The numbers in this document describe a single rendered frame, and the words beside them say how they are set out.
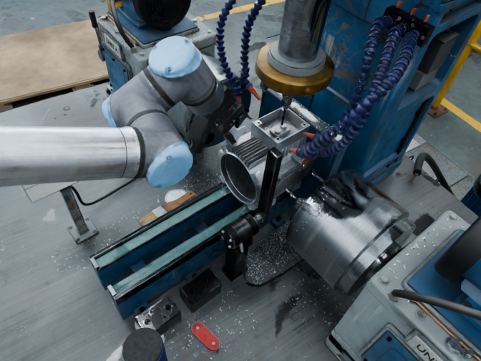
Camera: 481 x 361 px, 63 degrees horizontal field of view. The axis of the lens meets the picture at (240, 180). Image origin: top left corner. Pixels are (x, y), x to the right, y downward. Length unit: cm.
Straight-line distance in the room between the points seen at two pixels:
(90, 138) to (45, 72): 248
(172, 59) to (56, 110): 98
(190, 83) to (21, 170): 34
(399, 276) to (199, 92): 53
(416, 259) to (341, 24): 59
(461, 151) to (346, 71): 210
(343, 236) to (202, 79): 44
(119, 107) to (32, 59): 251
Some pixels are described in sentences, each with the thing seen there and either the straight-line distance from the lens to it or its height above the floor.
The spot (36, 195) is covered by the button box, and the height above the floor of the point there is 106.
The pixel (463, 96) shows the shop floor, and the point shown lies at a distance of 368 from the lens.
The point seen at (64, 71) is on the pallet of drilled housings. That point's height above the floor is 15.
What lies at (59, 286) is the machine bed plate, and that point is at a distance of 120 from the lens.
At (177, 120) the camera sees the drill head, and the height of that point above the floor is 105.
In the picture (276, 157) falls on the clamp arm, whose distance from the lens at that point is 81.
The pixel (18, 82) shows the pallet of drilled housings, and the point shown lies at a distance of 307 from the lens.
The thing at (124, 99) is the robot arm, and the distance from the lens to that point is 77.
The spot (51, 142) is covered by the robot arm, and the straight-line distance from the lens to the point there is 62.
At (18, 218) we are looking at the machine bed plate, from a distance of 136.
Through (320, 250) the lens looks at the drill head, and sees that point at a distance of 90.
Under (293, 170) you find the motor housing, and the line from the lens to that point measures 107.
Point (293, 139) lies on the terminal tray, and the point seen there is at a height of 113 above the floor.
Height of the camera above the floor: 183
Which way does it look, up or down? 50 degrees down
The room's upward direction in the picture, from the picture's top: 7 degrees clockwise
